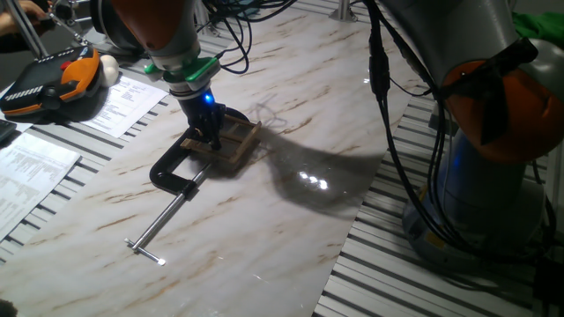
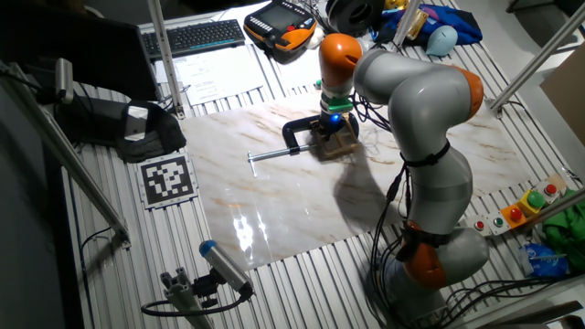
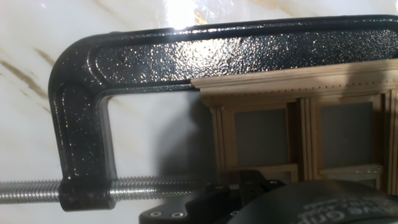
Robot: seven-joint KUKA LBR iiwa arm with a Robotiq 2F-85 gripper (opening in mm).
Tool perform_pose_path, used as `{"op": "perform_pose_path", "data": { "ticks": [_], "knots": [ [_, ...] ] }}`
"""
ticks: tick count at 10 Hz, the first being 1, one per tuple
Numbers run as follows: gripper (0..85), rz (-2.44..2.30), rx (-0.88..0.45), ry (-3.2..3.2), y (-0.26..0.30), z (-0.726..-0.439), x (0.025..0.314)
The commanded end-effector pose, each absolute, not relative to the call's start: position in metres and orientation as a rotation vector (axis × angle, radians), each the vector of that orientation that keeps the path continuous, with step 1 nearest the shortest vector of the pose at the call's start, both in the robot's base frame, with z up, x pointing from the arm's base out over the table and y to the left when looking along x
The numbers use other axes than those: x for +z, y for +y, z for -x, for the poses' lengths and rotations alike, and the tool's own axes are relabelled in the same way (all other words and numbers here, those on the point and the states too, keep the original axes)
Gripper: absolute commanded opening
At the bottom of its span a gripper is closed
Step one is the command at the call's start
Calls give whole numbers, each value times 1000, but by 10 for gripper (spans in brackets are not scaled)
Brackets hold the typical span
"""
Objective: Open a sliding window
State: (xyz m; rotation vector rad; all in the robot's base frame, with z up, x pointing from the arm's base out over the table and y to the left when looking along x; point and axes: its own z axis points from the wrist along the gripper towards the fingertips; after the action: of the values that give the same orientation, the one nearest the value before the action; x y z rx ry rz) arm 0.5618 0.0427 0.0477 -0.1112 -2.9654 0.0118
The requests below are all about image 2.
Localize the blank white paper sheet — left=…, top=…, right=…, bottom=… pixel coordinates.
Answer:
left=269, top=43, right=330, bottom=91

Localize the black fabric bag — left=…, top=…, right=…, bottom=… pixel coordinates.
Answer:
left=54, top=98, right=187, bottom=165

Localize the thin aluminium post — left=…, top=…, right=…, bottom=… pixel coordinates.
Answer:
left=390, top=0, right=422, bottom=49

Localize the miniature wooden sliding window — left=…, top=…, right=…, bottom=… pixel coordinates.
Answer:
left=312, top=113, right=360, bottom=159

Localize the brown cardboard box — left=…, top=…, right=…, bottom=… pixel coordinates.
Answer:
left=538, top=43, right=585, bottom=147

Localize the short aluminium profile stub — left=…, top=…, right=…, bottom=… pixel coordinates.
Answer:
left=159, top=267, right=216, bottom=329

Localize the blue cloth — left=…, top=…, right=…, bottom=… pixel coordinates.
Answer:
left=372, top=3, right=484, bottom=47

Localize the aluminium beam with foot bracket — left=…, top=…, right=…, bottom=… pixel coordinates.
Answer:
left=484, top=2, right=585, bottom=119

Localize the black laptop screen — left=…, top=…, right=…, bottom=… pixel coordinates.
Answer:
left=0, top=8, right=161, bottom=102

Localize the yellow box with green button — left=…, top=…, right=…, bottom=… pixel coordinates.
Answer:
left=518, top=189, right=548, bottom=218

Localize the grey box with red button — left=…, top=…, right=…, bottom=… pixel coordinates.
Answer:
left=534, top=177, right=568, bottom=205

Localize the black camera cable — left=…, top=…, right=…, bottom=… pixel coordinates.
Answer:
left=140, top=292, right=253, bottom=317

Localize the green flange adapter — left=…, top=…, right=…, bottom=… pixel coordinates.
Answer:
left=319, top=94, right=356, bottom=114

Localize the orange box with red button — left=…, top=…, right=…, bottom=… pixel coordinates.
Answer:
left=504, top=204, right=529, bottom=229

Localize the golden brown small box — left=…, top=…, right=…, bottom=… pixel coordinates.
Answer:
left=404, top=8, right=430, bottom=41

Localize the green cloth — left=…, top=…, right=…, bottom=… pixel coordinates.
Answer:
left=541, top=187, right=585, bottom=275

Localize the black metal C-clamp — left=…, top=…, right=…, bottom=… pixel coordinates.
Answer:
left=246, top=113, right=361, bottom=178

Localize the blue plastic bag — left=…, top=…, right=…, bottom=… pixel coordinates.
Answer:
left=518, top=241, right=570, bottom=279

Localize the upright aluminium post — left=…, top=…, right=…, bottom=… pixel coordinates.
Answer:
left=146, top=0, right=186, bottom=120

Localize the silver webcam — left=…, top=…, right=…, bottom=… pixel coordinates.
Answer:
left=54, top=58, right=75, bottom=105

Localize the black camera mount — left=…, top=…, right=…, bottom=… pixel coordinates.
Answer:
left=191, top=269, right=221, bottom=310

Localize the black filament spool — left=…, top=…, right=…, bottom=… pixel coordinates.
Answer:
left=324, top=0, right=386, bottom=40

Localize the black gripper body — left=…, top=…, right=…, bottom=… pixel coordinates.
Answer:
left=317, top=111, right=347, bottom=134

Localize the light blue egg-shaped object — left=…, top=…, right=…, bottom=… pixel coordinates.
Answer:
left=425, top=25, right=459, bottom=58

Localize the white marble pattern board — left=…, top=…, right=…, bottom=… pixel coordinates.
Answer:
left=179, top=85, right=534, bottom=271

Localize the printed paper sheet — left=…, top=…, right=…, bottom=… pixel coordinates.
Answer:
left=175, top=45, right=266, bottom=107

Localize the orange black teach pendant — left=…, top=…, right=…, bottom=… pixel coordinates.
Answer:
left=242, top=0, right=319, bottom=65

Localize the black computer keyboard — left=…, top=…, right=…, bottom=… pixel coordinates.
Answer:
left=140, top=18, right=247, bottom=61

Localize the small white box green button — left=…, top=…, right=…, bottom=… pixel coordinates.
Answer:
left=486, top=212, right=509, bottom=235

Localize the silver camera with blue cap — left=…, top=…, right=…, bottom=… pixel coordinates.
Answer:
left=198, top=239, right=255, bottom=296

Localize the short slanted aluminium beam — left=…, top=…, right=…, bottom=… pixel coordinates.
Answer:
left=520, top=186, right=585, bottom=232

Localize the small white round object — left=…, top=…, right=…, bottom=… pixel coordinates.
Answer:
left=304, top=27, right=325, bottom=50

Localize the small grey white device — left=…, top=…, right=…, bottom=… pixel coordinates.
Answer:
left=123, top=105, right=150, bottom=142

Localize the long slanted aluminium beam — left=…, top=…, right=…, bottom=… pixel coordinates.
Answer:
left=0, top=61, right=132, bottom=250

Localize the black white fiducial marker board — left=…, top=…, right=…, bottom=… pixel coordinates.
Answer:
left=136, top=153, right=200, bottom=210

